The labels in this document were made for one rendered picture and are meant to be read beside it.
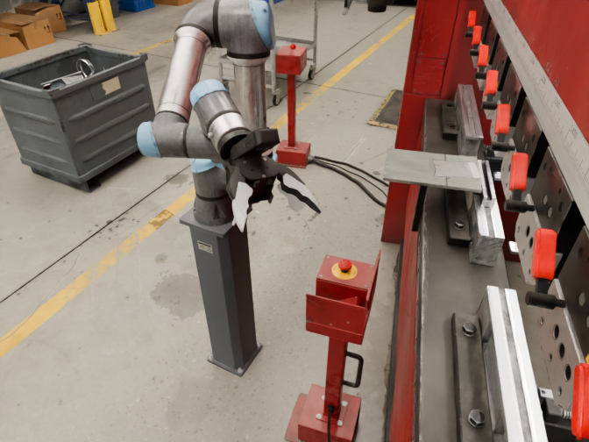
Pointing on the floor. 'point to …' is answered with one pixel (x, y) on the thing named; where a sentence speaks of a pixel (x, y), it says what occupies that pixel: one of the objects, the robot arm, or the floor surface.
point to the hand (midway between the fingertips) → (286, 219)
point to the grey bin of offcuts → (77, 111)
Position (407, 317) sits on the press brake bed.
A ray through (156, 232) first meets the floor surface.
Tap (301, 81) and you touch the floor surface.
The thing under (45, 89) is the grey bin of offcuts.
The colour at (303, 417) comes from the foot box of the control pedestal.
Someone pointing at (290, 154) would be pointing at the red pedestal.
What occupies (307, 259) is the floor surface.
